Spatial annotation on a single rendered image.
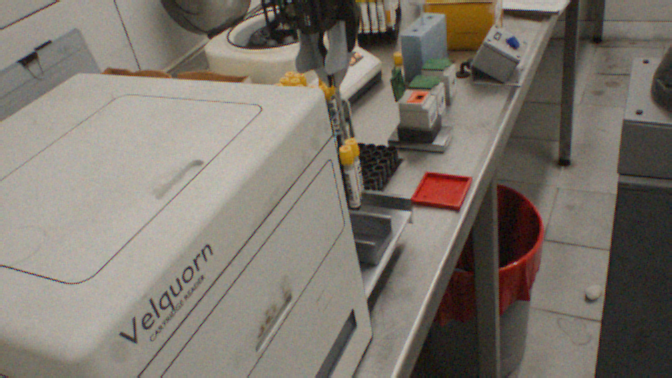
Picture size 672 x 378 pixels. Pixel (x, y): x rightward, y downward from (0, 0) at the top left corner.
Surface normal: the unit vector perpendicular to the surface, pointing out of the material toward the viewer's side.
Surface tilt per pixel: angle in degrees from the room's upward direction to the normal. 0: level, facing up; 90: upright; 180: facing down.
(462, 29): 90
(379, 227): 89
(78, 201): 0
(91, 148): 0
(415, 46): 90
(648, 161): 90
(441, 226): 0
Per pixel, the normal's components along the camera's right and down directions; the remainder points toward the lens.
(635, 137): -0.41, 0.57
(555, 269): -0.16, -0.81
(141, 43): 0.90, 0.12
